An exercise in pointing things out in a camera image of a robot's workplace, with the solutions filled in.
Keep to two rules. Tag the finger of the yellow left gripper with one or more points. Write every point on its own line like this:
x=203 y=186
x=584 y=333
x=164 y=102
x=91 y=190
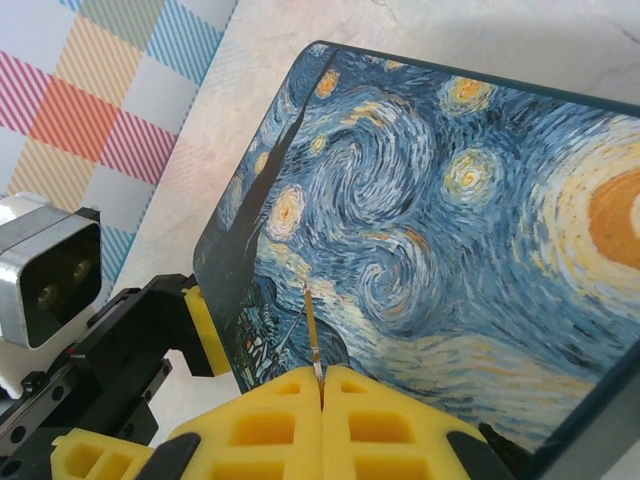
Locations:
x=207 y=340
x=95 y=457

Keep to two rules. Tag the checked striped table mat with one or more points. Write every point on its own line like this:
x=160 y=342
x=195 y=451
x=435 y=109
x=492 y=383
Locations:
x=90 y=100

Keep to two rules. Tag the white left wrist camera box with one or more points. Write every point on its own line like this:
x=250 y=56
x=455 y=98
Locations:
x=55 y=275

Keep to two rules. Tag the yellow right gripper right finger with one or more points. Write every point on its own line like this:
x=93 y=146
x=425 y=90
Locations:
x=390 y=435

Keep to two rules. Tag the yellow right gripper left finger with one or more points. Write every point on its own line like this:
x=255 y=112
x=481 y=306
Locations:
x=260 y=435

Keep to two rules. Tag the starry night print box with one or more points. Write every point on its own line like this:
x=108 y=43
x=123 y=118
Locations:
x=425 y=225

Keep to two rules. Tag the small metal key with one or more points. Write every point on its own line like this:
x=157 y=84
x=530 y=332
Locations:
x=312 y=330

